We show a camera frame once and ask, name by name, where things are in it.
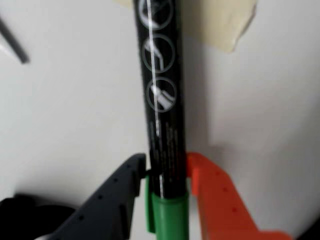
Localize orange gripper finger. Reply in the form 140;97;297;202
186;151;293;240

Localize navy gripper finger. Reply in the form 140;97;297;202
34;152;148;240

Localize green capped black marker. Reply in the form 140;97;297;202
131;0;192;240

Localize wide beige masking tape strip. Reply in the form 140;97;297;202
113;0;258;53

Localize black plastic ring clamp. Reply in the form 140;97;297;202
0;193;78;240

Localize teal handled scissors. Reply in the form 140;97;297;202
0;16;30;65

